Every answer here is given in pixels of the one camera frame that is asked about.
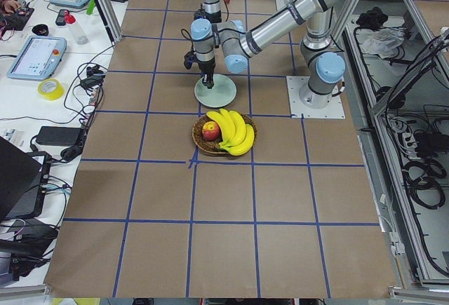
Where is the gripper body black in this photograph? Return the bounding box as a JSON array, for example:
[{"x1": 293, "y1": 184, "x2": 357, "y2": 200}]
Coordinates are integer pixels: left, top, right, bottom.
[{"x1": 184, "y1": 50, "x2": 215, "y2": 89}]

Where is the light green plate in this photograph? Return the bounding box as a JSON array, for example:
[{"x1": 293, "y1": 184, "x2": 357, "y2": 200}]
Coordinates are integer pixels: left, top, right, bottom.
[{"x1": 194, "y1": 74, "x2": 237, "y2": 108}]

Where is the red apple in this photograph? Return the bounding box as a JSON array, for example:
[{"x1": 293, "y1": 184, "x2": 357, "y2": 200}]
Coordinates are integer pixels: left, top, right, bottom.
[{"x1": 201, "y1": 121, "x2": 221, "y2": 142}]

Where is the yellow banana bunch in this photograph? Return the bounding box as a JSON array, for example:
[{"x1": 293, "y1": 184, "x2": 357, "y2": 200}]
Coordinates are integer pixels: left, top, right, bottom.
[{"x1": 206, "y1": 109, "x2": 256, "y2": 156}]

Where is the wicker fruit basket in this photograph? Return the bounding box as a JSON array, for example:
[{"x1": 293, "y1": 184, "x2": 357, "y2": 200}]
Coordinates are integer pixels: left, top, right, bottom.
[{"x1": 192, "y1": 113, "x2": 258, "y2": 157}]

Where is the clear bottle red cap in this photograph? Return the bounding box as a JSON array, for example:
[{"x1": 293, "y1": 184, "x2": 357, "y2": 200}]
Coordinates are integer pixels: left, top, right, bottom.
[{"x1": 64, "y1": 11, "x2": 89, "y2": 45}]

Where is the black phone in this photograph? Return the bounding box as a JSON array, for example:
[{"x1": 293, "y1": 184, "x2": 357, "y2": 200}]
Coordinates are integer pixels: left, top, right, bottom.
[{"x1": 55, "y1": 9, "x2": 68, "y2": 27}]

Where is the yellow tape roll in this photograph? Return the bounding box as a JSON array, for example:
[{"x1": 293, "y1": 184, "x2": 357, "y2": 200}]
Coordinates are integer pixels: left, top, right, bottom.
[{"x1": 38, "y1": 79, "x2": 64, "y2": 101}]

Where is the teach pendant near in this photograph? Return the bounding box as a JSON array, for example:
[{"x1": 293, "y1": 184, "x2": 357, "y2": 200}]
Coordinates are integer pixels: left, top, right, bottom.
[{"x1": 7, "y1": 36, "x2": 67, "y2": 81}]

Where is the black power adapter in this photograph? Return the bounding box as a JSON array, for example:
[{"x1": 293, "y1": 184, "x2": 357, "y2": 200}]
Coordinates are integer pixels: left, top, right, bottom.
[{"x1": 36, "y1": 126, "x2": 81, "y2": 147}]

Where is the black laptop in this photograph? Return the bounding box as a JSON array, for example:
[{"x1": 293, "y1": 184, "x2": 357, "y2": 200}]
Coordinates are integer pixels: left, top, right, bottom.
[{"x1": 1, "y1": 138, "x2": 51, "y2": 221}]

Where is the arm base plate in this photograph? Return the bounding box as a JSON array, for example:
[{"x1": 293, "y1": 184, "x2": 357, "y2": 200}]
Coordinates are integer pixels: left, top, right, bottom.
[{"x1": 286, "y1": 76, "x2": 345, "y2": 119}]

